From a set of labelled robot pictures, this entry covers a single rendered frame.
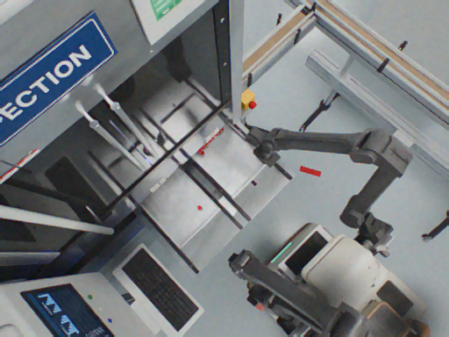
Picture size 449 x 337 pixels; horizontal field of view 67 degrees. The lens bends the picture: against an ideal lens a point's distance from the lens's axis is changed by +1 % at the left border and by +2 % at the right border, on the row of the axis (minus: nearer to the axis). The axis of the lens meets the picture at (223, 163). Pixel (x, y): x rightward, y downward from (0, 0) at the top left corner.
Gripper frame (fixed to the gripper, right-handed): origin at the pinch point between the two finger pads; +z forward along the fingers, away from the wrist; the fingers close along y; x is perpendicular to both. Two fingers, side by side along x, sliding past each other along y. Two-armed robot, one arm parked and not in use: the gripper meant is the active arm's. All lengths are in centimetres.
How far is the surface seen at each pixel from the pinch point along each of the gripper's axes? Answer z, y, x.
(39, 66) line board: -92, 28, 39
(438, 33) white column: 43, -13, -143
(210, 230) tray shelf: 20.1, -3.7, 38.4
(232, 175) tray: 20.2, 7.6, 12.1
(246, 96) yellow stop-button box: 5.8, 28.3, -17.6
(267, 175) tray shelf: 20.2, -4.2, -0.6
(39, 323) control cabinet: -41, 6, 89
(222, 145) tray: 20.5, 22.8, 4.6
